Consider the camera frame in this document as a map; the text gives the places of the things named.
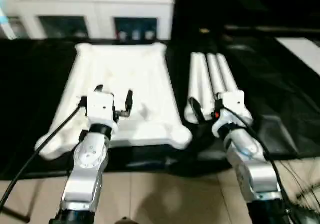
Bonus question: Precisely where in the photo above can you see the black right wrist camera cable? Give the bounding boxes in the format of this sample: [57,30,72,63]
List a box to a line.
[222,105,293,224]

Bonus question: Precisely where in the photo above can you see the white plastic table leg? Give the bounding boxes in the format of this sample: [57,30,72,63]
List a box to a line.
[216,53,254,127]
[184,52,204,124]
[206,53,228,97]
[197,53,216,121]

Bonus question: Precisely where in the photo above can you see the black floor cables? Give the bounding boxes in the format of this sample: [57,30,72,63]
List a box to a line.
[284,158,320,217]

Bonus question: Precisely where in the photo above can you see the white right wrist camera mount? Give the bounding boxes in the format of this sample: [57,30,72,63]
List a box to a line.
[211,90,246,137]

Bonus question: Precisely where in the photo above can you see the black work surface mat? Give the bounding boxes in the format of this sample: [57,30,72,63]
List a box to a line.
[0,37,320,181]

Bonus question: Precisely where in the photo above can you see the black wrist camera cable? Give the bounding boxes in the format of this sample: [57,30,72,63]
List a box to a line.
[0,97,88,212]
[222,105,293,224]

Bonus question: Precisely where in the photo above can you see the black left wrist camera cable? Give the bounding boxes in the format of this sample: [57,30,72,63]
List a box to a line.
[0,97,88,212]

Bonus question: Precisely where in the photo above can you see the white flat board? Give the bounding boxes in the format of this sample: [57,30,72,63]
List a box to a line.
[274,36,320,76]

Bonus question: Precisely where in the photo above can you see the black metal bar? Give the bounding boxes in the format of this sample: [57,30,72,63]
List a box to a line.
[224,25,320,34]

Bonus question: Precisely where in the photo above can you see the white glass-door cabinet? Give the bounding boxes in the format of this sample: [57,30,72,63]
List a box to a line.
[4,0,176,41]

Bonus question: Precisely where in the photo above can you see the white plastic table top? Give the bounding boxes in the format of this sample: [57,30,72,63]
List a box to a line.
[34,42,193,159]

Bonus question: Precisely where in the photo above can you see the white and turquoise rack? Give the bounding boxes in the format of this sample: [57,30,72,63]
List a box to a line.
[0,0,18,39]

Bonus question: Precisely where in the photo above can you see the black metal stand leg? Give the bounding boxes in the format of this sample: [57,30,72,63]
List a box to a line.
[0,203,31,222]

